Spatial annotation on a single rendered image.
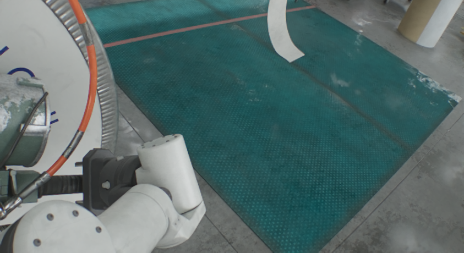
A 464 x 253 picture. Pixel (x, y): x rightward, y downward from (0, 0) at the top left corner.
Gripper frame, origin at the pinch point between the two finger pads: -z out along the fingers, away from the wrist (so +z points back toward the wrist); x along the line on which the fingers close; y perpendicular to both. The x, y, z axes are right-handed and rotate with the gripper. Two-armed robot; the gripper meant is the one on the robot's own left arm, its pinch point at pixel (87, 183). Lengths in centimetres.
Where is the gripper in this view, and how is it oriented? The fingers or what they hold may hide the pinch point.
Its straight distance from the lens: 67.9
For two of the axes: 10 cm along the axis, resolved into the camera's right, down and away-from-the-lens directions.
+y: 6.1, 0.7, 7.9
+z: 7.9, -1.2, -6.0
